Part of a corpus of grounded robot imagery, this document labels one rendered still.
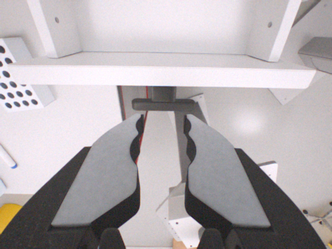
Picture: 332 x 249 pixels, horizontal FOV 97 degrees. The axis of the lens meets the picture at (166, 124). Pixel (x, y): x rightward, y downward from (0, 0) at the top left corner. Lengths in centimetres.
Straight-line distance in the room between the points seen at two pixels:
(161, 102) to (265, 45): 13
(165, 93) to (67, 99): 27
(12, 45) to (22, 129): 22
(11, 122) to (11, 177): 24
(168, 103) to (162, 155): 134
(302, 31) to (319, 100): 60
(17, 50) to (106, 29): 19
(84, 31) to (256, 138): 151
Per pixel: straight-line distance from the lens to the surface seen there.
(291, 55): 131
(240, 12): 25
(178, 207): 58
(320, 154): 216
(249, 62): 19
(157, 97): 17
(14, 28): 41
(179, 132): 90
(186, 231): 64
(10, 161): 62
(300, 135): 181
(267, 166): 56
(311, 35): 135
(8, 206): 297
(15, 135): 54
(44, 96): 39
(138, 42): 23
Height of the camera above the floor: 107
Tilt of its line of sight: 57 degrees down
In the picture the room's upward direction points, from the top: 180 degrees clockwise
